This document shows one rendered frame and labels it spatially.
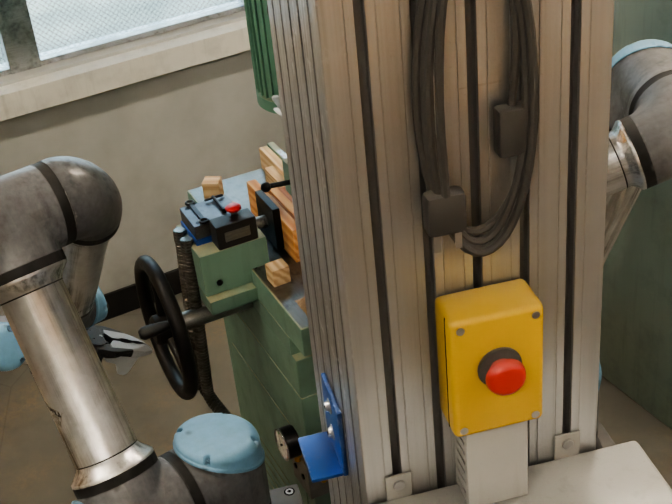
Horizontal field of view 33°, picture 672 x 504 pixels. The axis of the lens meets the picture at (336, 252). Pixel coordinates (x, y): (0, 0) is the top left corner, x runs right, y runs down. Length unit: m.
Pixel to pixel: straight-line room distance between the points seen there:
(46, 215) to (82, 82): 1.84
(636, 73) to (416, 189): 0.66
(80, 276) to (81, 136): 1.74
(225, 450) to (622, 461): 0.56
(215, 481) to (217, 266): 0.67
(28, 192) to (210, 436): 0.40
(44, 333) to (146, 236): 2.17
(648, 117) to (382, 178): 0.59
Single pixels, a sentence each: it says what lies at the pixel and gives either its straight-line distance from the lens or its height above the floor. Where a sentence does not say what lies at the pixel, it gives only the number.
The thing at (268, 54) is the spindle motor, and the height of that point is 1.31.
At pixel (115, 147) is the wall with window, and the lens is 3.48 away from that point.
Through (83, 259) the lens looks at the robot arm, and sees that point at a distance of 1.67.
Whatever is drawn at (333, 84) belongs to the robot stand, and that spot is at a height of 1.69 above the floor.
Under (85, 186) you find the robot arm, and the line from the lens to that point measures 1.51.
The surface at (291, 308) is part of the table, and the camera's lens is 2.02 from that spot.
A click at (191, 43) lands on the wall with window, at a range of 3.39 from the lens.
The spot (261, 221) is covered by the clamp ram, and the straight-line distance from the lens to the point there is 2.18.
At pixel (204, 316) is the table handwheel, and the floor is 0.82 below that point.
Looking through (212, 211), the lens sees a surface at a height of 1.00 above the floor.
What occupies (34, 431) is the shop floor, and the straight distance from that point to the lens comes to 3.35.
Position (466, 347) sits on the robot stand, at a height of 1.44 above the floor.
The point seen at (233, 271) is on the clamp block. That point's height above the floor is 0.91.
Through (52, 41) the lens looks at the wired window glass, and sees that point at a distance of 3.39.
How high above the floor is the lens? 2.05
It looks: 32 degrees down
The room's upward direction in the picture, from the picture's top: 6 degrees counter-clockwise
